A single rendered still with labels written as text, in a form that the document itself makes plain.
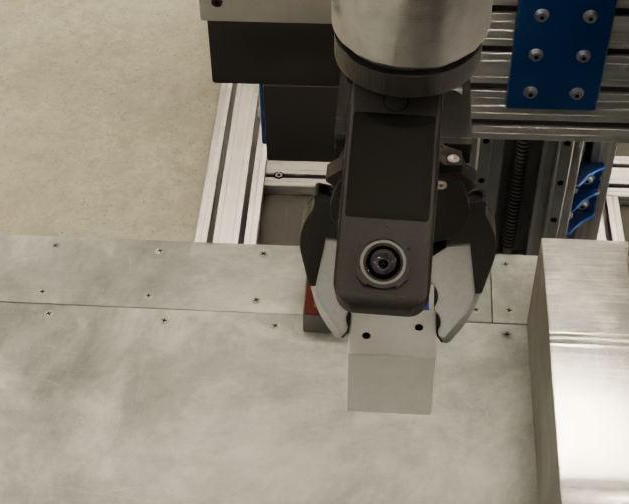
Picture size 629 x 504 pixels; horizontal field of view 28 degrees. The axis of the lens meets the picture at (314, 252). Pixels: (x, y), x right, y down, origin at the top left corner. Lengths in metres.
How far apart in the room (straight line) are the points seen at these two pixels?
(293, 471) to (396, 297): 0.29
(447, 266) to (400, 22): 0.17
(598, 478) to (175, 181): 1.56
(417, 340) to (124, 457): 0.25
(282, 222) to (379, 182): 1.25
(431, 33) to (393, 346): 0.22
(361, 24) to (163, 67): 1.93
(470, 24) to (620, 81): 0.67
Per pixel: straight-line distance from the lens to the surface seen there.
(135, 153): 2.30
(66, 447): 0.88
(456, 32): 0.57
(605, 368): 0.81
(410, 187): 0.60
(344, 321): 0.72
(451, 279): 0.69
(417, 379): 0.73
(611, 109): 1.26
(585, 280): 0.86
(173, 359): 0.92
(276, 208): 1.87
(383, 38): 0.57
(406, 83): 0.58
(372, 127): 0.61
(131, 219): 2.18
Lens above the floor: 1.51
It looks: 46 degrees down
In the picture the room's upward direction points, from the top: 1 degrees counter-clockwise
